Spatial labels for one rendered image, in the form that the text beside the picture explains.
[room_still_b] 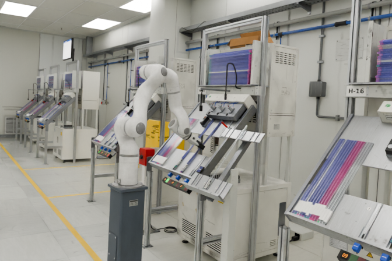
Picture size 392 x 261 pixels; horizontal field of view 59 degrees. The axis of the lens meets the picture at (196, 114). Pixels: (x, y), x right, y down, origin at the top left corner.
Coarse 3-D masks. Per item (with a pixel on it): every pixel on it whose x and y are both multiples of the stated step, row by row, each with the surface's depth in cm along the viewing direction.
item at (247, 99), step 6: (210, 96) 292; (216, 96) 285; (222, 96) 279; (228, 96) 273; (234, 96) 267; (240, 96) 262; (246, 96) 257; (210, 102) 289; (222, 102) 275; (234, 102) 262; (240, 102) 257; (246, 102) 255; (252, 102) 258
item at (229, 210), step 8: (232, 176) 211; (232, 192) 212; (232, 200) 213; (224, 208) 215; (232, 208) 213; (224, 216) 215; (232, 216) 213; (224, 224) 215; (232, 224) 214; (224, 232) 215; (232, 232) 214; (224, 240) 215; (232, 240) 215; (224, 248) 215; (232, 248) 215; (224, 256) 214; (232, 256) 215
